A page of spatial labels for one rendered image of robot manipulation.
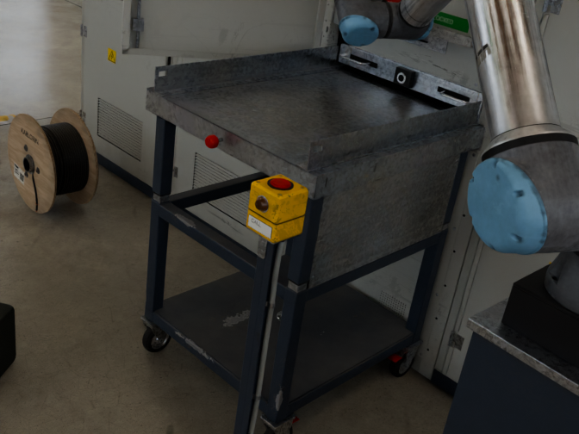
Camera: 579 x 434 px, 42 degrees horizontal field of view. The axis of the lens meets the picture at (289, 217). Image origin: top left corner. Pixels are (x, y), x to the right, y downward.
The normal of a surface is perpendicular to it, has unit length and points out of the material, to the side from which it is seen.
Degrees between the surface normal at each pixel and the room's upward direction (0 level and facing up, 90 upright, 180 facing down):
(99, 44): 90
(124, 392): 0
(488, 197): 95
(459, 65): 90
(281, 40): 90
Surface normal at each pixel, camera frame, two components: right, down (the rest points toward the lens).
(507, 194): -0.94, 0.11
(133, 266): 0.14, -0.89
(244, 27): 0.28, 0.46
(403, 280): -0.70, 0.23
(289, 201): 0.70, 0.40
